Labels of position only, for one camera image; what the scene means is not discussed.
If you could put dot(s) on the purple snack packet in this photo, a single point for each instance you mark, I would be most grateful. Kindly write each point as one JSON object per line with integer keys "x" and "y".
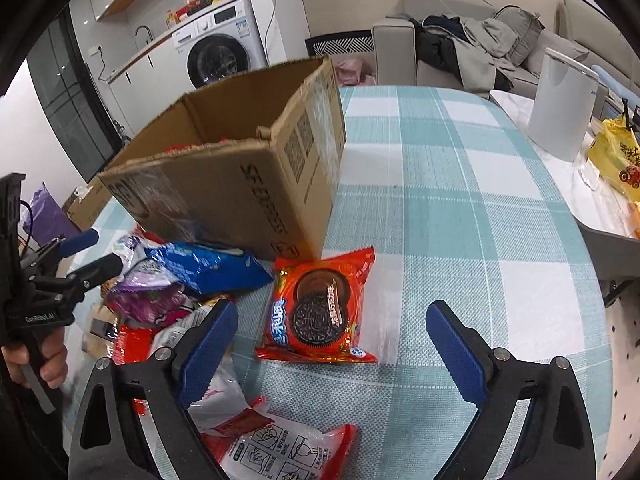
{"x": 145, "y": 300}

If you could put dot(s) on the cardboard box on floor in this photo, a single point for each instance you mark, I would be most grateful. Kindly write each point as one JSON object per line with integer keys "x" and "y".
{"x": 87, "y": 210}

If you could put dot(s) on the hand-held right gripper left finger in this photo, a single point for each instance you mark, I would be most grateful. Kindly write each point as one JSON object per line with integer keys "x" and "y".
{"x": 210, "y": 355}

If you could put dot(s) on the light blue pillow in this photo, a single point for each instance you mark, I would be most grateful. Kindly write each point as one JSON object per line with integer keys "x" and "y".
{"x": 612, "y": 85}

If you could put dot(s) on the red cookie packet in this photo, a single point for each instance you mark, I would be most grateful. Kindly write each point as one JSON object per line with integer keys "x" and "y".
{"x": 320, "y": 310}

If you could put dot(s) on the black jacket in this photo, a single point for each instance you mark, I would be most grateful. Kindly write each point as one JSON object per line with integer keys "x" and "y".
{"x": 437, "y": 45}

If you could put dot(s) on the kitchen faucet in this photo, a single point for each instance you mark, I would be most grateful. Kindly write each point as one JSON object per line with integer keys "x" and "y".
{"x": 145, "y": 31}

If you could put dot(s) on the blue cookie packet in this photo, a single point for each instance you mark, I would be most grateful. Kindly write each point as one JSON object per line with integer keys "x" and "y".
{"x": 210, "y": 267}

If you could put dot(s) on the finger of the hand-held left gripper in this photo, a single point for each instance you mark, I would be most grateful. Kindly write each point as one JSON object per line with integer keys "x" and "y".
{"x": 95, "y": 272}
{"x": 80, "y": 242}

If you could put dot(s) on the white packet with red script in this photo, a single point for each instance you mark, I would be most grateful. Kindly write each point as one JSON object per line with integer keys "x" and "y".
{"x": 225, "y": 390}

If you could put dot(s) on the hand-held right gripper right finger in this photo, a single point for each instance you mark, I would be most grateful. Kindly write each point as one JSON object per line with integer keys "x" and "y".
{"x": 457, "y": 350}

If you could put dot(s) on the white cylindrical bin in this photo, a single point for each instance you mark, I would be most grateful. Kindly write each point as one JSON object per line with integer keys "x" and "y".
{"x": 560, "y": 110}

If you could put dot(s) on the purple bag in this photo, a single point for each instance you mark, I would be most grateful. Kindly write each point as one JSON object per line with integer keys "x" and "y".
{"x": 47, "y": 210}

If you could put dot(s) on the teal checked tablecloth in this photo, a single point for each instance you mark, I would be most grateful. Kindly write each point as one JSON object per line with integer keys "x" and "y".
{"x": 425, "y": 185}

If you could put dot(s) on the white kitchen cabinet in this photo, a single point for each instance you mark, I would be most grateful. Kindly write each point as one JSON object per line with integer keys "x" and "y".
{"x": 150, "y": 90}

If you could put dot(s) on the pink cloth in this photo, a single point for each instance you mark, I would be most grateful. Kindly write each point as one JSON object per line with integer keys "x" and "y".
{"x": 352, "y": 72}

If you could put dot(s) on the person's left hand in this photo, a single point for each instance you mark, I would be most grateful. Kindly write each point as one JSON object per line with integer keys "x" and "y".
{"x": 55, "y": 365}

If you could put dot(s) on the plain red snack packet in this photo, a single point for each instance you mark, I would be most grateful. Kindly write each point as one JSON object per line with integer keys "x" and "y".
{"x": 130, "y": 345}

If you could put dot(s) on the white washing machine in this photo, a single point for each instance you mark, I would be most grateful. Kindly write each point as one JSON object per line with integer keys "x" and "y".
{"x": 220, "y": 60}

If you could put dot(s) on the brown cardboard box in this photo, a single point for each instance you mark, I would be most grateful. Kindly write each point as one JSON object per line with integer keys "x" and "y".
{"x": 225, "y": 195}

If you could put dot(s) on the white marble side table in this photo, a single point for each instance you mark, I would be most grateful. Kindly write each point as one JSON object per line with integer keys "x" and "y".
{"x": 560, "y": 180}

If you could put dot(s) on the yellow plastic bag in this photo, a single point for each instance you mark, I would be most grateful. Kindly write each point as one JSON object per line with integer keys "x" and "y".
{"x": 615, "y": 160}

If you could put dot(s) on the dark glass door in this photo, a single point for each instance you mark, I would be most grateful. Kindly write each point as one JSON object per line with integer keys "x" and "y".
{"x": 70, "y": 100}

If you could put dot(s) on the red and white snack packet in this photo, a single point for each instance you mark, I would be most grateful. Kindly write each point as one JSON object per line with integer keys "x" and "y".
{"x": 280, "y": 450}

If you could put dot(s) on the black and white patterned cushion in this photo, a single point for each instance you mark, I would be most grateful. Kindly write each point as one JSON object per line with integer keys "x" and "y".
{"x": 340, "y": 45}

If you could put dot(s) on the grey sofa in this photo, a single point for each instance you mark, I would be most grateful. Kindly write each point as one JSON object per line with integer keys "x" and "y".
{"x": 395, "y": 55}

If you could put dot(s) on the grey pillow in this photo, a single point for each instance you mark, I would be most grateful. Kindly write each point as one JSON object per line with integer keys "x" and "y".
{"x": 520, "y": 30}

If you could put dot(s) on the yellow bottle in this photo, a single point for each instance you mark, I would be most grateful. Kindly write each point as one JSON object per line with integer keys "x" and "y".
{"x": 173, "y": 19}

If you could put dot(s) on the red box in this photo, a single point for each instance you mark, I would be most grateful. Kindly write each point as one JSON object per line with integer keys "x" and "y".
{"x": 191, "y": 8}

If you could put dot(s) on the grey jacket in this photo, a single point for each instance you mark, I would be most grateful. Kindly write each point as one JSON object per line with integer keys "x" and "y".
{"x": 480, "y": 55}

